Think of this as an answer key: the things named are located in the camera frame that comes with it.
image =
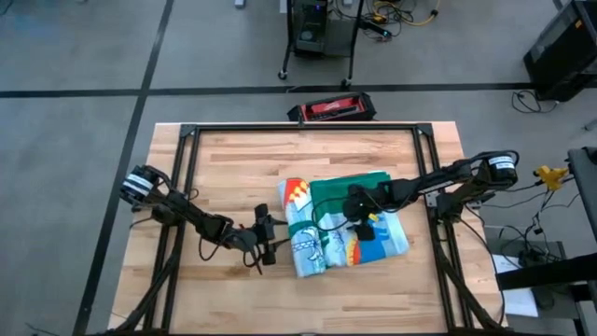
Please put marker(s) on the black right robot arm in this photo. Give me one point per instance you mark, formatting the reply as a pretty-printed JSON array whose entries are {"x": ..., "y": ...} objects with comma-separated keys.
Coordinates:
[{"x": 434, "y": 184}]

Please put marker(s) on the dinosaur print towel green border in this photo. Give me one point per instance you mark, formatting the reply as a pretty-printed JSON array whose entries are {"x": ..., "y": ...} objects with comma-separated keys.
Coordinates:
[{"x": 336, "y": 252}]

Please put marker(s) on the black metal table frame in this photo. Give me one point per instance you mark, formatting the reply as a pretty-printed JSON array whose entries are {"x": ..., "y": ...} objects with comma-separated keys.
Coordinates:
[{"x": 280, "y": 126}]

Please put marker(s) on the black power strip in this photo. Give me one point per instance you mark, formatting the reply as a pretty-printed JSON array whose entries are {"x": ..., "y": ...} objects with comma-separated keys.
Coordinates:
[{"x": 375, "y": 29}]

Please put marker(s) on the black equipment case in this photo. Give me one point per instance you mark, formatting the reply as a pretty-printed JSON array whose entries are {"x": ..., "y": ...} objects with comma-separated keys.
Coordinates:
[{"x": 564, "y": 51}]

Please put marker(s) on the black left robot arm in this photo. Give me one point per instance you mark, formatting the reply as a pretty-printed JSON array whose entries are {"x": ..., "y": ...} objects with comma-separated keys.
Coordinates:
[{"x": 200, "y": 219}]

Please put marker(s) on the black crossbar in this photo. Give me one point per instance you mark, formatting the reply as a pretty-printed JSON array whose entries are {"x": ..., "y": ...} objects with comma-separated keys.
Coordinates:
[{"x": 550, "y": 273}]

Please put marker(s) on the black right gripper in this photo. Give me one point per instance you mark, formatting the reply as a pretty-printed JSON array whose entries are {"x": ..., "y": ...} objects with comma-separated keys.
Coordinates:
[{"x": 364, "y": 205}]

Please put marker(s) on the grey side table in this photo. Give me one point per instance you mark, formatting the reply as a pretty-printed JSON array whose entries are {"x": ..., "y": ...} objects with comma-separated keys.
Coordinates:
[{"x": 501, "y": 242}]

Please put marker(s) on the dark grey workbench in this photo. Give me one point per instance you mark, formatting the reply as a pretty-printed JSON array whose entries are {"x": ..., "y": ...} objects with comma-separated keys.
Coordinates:
[{"x": 585, "y": 186}]

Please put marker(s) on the black power adapter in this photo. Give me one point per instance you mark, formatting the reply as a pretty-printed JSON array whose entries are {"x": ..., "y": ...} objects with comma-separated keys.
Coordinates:
[{"x": 531, "y": 257}]

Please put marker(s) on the red and black tool case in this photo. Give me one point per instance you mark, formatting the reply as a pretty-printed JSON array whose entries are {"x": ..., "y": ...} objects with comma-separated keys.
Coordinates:
[{"x": 333, "y": 107}]

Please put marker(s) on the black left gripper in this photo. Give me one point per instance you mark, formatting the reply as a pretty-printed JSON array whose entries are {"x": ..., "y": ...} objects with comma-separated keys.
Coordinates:
[{"x": 261, "y": 233}]

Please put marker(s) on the black computer tower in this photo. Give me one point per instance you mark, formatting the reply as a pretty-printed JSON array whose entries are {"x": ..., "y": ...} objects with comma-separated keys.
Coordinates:
[{"x": 310, "y": 28}]

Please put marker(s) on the white paper sheet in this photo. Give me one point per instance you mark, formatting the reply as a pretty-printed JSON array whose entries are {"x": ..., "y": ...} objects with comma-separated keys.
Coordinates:
[{"x": 520, "y": 303}]

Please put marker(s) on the black wheeled cart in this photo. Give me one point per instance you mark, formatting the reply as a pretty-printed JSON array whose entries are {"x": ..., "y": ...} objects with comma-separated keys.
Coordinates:
[{"x": 338, "y": 42}]

